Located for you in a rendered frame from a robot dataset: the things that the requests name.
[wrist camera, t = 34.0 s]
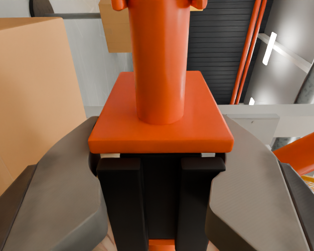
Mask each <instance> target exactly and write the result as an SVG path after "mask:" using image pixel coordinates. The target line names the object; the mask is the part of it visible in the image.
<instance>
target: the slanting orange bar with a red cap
mask: <svg viewBox="0 0 314 251"><path fill-rule="evenodd" d="M272 153H273V154H274V155H275V156H276V157H277V158H278V160H279V161H280V162H282V163H289V164H290V165H291V167H292V168H293V169H294V170H295V171H296V172H297V173H298V175H299V176H303V175H305V174H307V173H310V172H312V171H314V132H312V133H310V134H308V135H306V136H304V137H302V138H300V139H298V140H295V141H293V142H291V143H289V144H287V145H285V146H283V147H281V148H279V149H277V150H275V151H273V152H272Z"/></svg>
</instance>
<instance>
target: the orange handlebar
mask: <svg viewBox="0 0 314 251"><path fill-rule="evenodd" d="M206 5H207V0H111V6H112V8H113V10H115V11H121V10H123V9H125V8H127V7H128V11H129V23H130V34H131V46H132V58H133V69H134V81H135V92H136V104H137V116H138V117H139V118H140V120H141V121H143V122H146V123H148V124H150V125H158V126H162V125H169V124H172V123H174V122H177V121H179V120H180V119H181V118H182V116H183V111H184V95H185V80H186V64H187V48H188V33H189V17H190V6H192V7H194V8H196V9H204V8H206ZM149 251H175V245H149Z"/></svg>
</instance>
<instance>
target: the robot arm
mask: <svg viewBox="0 0 314 251"><path fill-rule="evenodd" d="M222 115H223V117H224V119H225V121H226V123H227V125H228V127H229V129H230V131H231V133H232V135H233V137H234V144H233V148H232V151H231V152H229V153H215V157H221V158H222V159H223V161H224V164H225V167H226V171H223V172H220V173H219V174H218V175H217V176H216V177H214V178H213V179H212V181H211V187H210V193H209V198H208V204H207V211H206V220H205V234H206V236H207V238H208V239H209V240H210V241H211V242H212V243H213V244H214V245H215V246H216V247H217V248H218V249H219V250H220V251H314V191H313V190H312V189H311V188H310V187H309V185H308V184H306V182H305V181H304V180H303V179H302V178H301V177H300V176H299V175H298V173H297V172H296V171H295V170H294V169H293V168H292V167H291V165H290V164H289V163H282V162H280V161H279V160H278V158H277V157H276V156H275V155H274V154H273V153H272V151H271V150H270V149H269V148H268V147H267V146H266V145H264V144H263V143H262V142H261V141H260V140H259V139H258V138H256V137H255V136H254V135H253V134H251V133H250V132H249V131H247V130H246V129H245V128H243V127H242V126H240V125H239V124H238V123H236V122H235V121H234V120H232V119H231V118H230V117H228V116H227V115H225V114H222ZM98 117H99V116H91V117H89V118H88V119H87V120H85V121H84V122H83V123H81V124H80V125H79V126H77V127H76V128H75V129H74V130H72V131H71V132H70V133H68V134H67V135H65V136H64V137H63V138H62V139H60V140H59V141H58V142H57V143H56V144H55V145H54V146H52V147H51V148H50V149H49V150H48V152H47V153H46V154H45V155H44V156H43V157H42V158H41V159H40V161H39V162H38V163H37V164H34V165H28V166H27V167H26V168H25V170H24V171H23V172H22V173H21V174H20V175H19V176H18V177H17V178H16V179H15V180H14V181H13V183H12V184H11V185H10V186H9V187H8V188H7V189H6V190H5V191H4V193H3V194H2V195H1V196H0V251H92V250H93V249H94V248H95V247H96V246H97V245H98V244H99V243H100V242H101V241H102V240H103V239H104V238H105V236H106V235H107V232H108V218H107V207H106V203H105V199H104V196H103V192H102V188H101V185H100V181H99V179H98V178H97V172H96V169H97V166H98V163H99V160H100V159H101V156H100V153H99V154H94V153H91V151H90V148H89V145H88V138H89V136H90V134H91V132H92V130H93V128H94V126H95V124H96V122H97V119H98Z"/></svg>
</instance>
